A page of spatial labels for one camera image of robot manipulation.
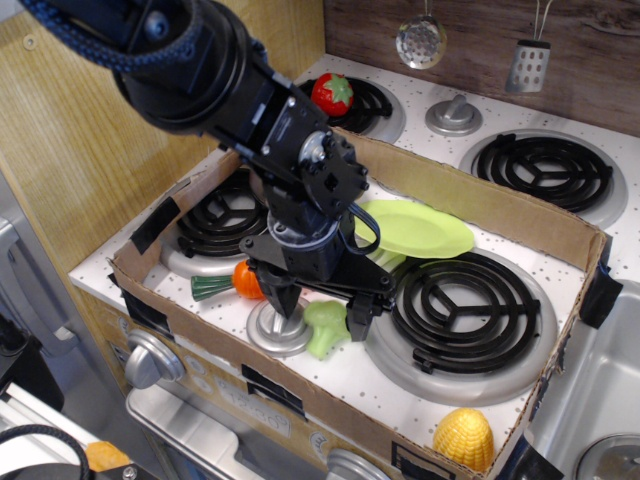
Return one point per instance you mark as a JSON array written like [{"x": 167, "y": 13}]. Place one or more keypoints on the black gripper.
[{"x": 328, "y": 262}]

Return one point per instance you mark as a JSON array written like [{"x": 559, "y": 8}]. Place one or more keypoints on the light green toy broccoli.
[{"x": 327, "y": 319}]

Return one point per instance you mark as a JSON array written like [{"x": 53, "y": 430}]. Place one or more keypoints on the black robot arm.
[{"x": 192, "y": 68}]

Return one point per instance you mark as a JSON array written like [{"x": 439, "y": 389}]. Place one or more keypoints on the silver front stove knob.
[{"x": 277, "y": 335}]

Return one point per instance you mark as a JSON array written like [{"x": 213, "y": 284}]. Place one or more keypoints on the silver stove knob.
[
  {"x": 277, "y": 335},
  {"x": 454, "y": 118}
]

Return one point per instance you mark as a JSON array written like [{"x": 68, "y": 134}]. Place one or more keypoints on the orange toy carrot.
[{"x": 243, "y": 280}]

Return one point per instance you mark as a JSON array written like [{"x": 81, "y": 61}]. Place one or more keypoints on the light green plastic plate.
[{"x": 411, "y": 229}]

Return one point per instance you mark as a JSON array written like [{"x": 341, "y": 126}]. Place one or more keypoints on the front left black burner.
[{"x": 206, "y": 240}]

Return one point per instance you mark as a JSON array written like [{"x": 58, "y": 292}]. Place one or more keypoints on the black burner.
[
  {"x": 555, "y": 167},
  {"x": 471, "y": 331},
  {"x": 206, "y": 240},
  {"x": 375, "y": 113}
]

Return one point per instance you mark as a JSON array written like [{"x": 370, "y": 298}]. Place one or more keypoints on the front right black burner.
[{"x": 471, "y": 331}]

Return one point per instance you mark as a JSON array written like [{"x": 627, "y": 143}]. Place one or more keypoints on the silver lower front knob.
[{"x": 345, "y": 465}]

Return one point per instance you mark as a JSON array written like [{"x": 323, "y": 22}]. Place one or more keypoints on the silver oven dial knob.
[{"x": 150, "y": 361}]

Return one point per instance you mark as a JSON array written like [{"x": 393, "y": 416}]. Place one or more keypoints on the brown cardboard fence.
[{"x": 310, "y": 407}]

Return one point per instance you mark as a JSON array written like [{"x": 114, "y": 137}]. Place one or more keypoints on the back left black burner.
[{"x": 375, "y": 113}]

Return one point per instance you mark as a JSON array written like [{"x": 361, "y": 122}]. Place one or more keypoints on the yellow toy corn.
[{"x": 465, "y": 436}]

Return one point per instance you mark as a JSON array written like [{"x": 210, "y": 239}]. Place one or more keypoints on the red toy strawberry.
[{"x": 333, "y": 94}]

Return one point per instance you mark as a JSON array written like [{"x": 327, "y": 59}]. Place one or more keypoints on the silver back stove knob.
[{"x": 454, "y": 118}]

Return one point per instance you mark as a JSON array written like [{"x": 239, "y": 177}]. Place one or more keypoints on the back right black burner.
[{"x": 555, "y": 167}]

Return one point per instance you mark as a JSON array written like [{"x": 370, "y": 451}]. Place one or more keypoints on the orange object bottom left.
[{"x": 103, "y": 456}]

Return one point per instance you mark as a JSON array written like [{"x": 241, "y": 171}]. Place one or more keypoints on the hanging metal strainer spoon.
[{"x": 421, "y": 41}]

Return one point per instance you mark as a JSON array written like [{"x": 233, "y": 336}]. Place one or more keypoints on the steel sink basin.
[{"x": 587, "y": 423}]

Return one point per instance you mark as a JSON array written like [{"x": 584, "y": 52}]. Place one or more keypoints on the hanging metal grater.
[{"x": 531, "y": 57}]

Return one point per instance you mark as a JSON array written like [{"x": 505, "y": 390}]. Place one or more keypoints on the silver oven door handle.
[{"x": 212, "y": 447}]

